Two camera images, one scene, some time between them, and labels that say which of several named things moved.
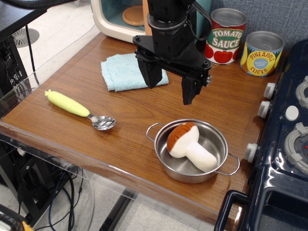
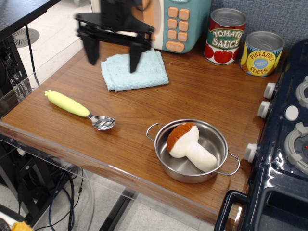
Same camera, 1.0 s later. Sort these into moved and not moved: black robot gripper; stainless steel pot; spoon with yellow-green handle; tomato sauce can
Moved: black robot gripper
Not moved: spoon with yellow-green handle; stainless steel pot; tomato sauce can
